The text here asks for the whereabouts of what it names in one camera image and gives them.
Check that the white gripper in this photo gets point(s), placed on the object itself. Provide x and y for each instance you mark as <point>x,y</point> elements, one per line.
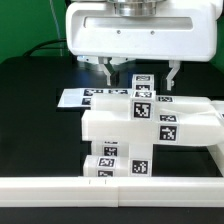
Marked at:
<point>179,30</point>

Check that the white chair back frame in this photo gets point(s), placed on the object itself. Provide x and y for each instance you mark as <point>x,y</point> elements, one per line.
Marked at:
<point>177,120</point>

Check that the white chair seat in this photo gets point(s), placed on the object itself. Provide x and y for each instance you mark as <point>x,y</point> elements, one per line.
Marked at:
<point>140,160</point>

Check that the white marker base plate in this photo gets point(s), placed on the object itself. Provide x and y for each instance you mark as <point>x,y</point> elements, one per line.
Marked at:
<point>81,97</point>

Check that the white right fence rail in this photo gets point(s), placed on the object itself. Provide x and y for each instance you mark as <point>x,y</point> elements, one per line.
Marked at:
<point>217,153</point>

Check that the white fence rail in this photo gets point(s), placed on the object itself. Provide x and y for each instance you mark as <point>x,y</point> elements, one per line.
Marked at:
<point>217,153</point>
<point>111,192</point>

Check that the white front fence rail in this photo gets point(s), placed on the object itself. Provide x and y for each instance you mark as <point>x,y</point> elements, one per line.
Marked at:
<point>111,192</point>

